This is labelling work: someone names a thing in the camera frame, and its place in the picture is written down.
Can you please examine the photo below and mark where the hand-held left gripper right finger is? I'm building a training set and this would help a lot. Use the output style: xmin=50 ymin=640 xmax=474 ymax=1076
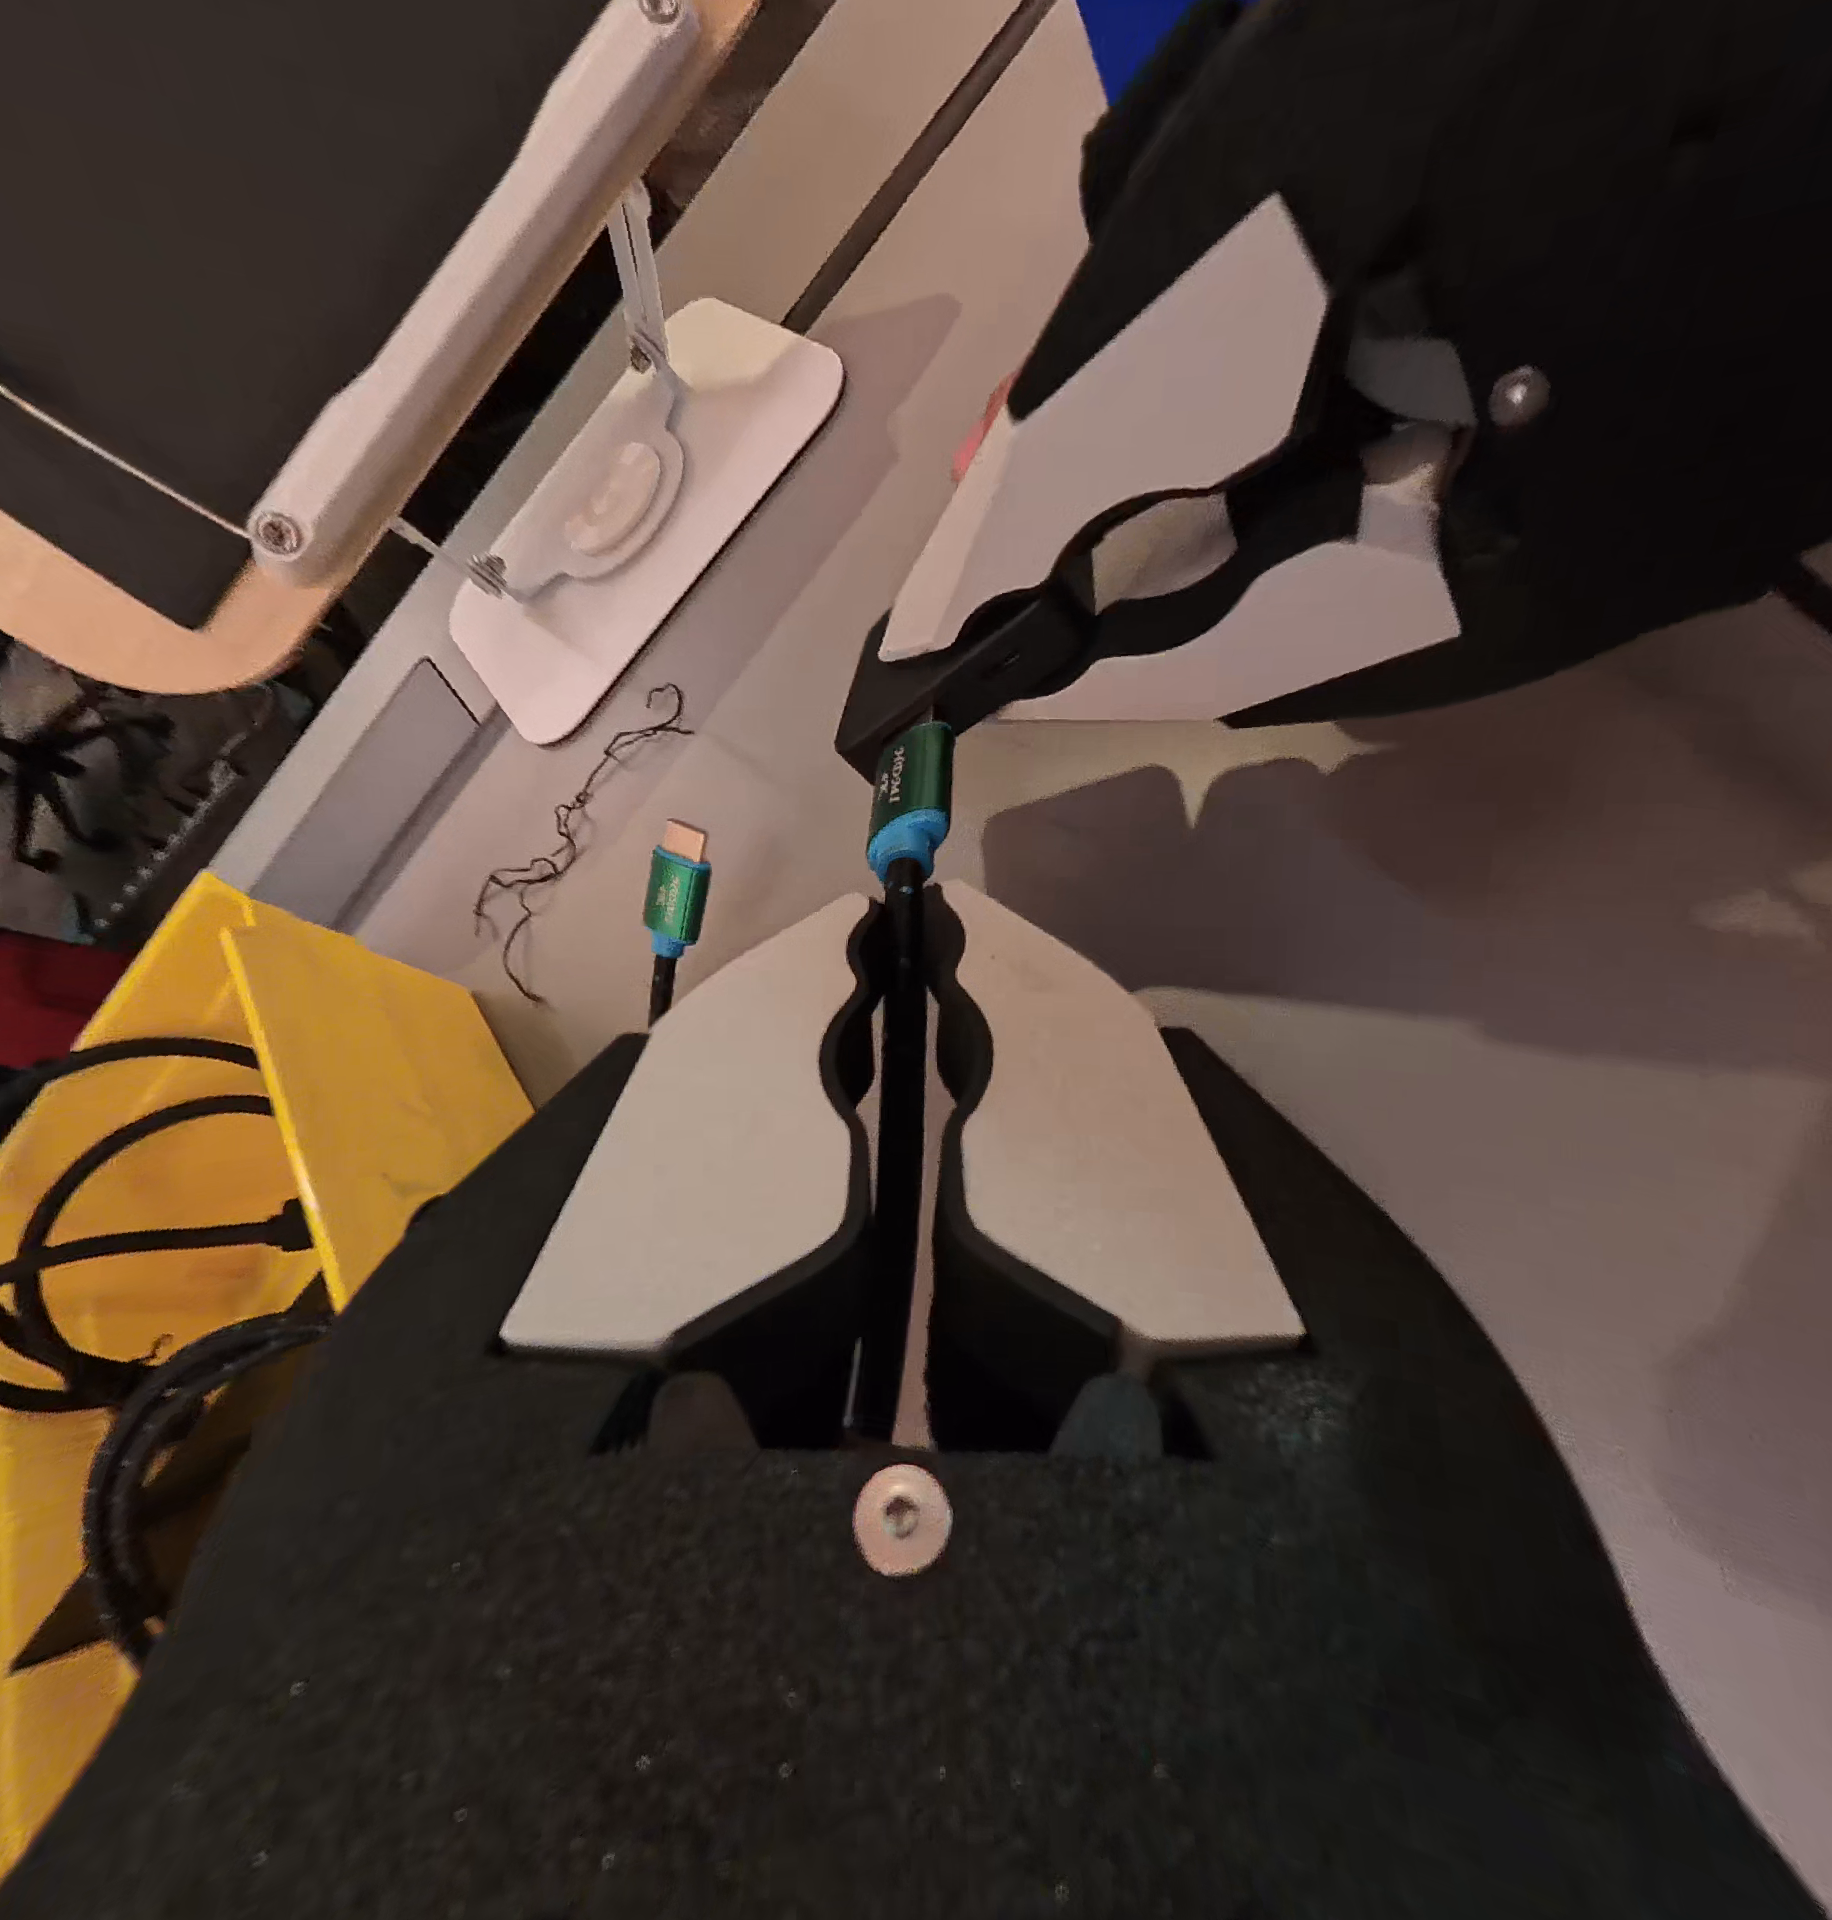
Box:
xmin=929 ymin=896 xmax=1307 ymax=1442

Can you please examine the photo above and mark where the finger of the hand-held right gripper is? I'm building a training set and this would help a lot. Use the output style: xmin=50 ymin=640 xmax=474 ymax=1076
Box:
xmin=881 ymin=200 xmax=1373 ymax=668
xmin=976 ymin=494 xmax=1463 ymax=729

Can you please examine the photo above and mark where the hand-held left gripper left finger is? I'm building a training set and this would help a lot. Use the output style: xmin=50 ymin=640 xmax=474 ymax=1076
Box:
xmin=498 ymin=896 xmax=871 ymax=1442

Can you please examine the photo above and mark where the yellow plastic bin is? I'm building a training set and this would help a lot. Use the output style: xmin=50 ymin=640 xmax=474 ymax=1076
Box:
xmin=0 ymin=871 xmax=537 ymax=1920

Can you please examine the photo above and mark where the white panel stand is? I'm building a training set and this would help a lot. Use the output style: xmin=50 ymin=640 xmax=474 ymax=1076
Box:
xmin=251 ymin=0 xmax=849 ymax=745

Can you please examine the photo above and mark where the wooden-framed black panel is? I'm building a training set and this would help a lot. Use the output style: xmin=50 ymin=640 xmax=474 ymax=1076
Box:
xmin=0 ymin=0 xmax=757 ymax=701

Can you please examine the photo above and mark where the tangled thin black wire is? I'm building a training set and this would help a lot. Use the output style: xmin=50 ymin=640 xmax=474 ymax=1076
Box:
xmin=483 ymin=686 xmax=697 ymax=1009

